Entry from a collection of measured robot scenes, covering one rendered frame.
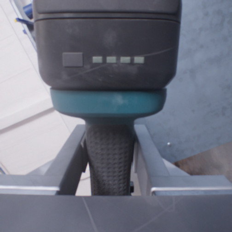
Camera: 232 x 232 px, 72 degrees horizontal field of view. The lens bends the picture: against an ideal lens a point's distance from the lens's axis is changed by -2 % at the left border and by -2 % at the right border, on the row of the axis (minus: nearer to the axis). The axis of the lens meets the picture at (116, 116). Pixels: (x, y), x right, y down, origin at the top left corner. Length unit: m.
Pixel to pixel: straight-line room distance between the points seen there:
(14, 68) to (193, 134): 5.67
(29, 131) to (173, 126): 6.01
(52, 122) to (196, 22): 5.61
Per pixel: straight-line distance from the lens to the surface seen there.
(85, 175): 6.46
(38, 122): 5.98
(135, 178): 0.34
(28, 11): 4.73
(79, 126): 0.15
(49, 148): 6.29
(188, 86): 0.35
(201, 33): 0.36
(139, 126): 0.15
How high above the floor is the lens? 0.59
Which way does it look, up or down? 6 degrees up
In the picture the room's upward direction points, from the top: 112 degrees counter-clockwise
